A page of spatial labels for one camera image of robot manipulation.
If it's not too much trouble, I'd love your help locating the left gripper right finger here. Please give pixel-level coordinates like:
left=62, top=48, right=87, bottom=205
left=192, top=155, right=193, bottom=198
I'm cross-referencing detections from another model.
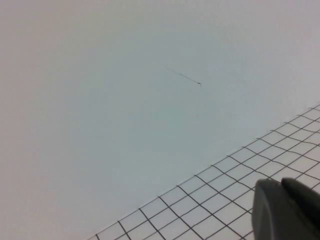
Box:
left=280, top=177, right=320, bottom=240

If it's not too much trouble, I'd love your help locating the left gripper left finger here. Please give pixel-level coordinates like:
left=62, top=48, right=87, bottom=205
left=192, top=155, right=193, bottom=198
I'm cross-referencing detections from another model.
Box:
left=252, top=178, right=301, bottom=240

